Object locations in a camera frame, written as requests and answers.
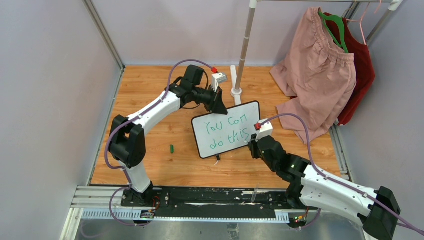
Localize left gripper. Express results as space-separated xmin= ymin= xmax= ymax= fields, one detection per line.
xmin=192 ymin=84 xmax=228 ymax=115

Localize white whiteboard black frame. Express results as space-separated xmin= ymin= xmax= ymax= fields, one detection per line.
xmin=191 ymin=100 xmax=261 ymax=159

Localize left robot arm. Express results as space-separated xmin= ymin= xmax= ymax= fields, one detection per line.
xmin=104 ymin=65 xmax=228 ymax=207

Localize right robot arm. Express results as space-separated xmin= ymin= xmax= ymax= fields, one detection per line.
xmin=248 ymin=134 xmax=401 ymax=240

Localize white rack foot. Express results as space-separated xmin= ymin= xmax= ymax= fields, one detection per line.
xmin=230 ymin=65 xmax=243 ymax=106

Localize clear plastic tube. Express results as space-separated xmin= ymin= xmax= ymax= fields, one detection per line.
xmin=250 ymin=183 xmax=260 ymax=203

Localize pink shorts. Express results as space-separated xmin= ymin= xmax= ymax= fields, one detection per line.
xmin=270 ymin=7 xmax=357 ymax=144

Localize clothes rack pole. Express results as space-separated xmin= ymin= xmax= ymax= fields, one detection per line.
xmin=236 ymin=0 xmax=258 ymax=88

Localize red garment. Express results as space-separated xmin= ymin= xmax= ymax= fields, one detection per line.
xmin=318 ymin=10 xmax=375 ymax=125

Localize green hanger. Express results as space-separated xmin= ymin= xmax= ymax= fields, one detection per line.
xmin=317 ymin=11 xmax=350 ymax=55

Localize pink hanger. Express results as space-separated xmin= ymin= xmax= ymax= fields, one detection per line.
xmin=347 ymin=0 xmax=383 ymax=46

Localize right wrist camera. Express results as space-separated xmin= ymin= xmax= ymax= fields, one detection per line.
xmin=254 ymin=118 xmax=274 ymax=142

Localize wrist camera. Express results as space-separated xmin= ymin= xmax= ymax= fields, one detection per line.
xmin=254 ymin=118 xmax=274 ymax=142
xmin=211 ymin=72 xmax=228 ymax=93

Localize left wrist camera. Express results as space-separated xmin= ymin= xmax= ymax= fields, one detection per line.
xmin=211 ymin=72 xmax=228 ymax=93

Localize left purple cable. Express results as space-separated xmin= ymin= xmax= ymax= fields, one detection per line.
xmin=104 ymin=59 xmax=220 ymax=228

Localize purple cable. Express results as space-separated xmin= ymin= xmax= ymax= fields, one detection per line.
xmin=104 ymin=59 xmax=220 ymax=228
xmin=254 ymin=113 xmax=424 ymax=237

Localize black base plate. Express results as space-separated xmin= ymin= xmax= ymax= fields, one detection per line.
xmin=120 ymin=186 xmax=307 ymax=220

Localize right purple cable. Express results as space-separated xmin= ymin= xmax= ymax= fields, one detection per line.
xmin=254 ymin=113 xmax=424 ymax=237

